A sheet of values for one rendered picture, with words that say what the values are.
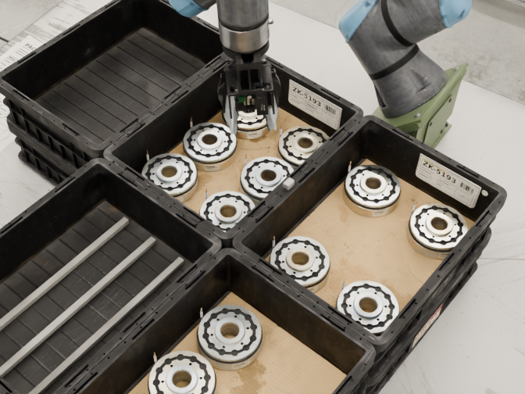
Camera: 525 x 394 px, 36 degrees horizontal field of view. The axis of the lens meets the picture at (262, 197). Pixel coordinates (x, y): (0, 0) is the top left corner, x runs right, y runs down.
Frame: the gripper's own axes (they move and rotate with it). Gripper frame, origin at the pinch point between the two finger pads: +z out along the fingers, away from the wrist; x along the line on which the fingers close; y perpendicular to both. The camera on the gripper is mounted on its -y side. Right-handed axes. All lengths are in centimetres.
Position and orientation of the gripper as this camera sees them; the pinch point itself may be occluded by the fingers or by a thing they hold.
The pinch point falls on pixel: (251, 123)
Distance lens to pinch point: 139.1
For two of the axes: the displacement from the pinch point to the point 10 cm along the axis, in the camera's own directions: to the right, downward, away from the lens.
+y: 0.9, 7.6, -6.4
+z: 0.5, 6.4, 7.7
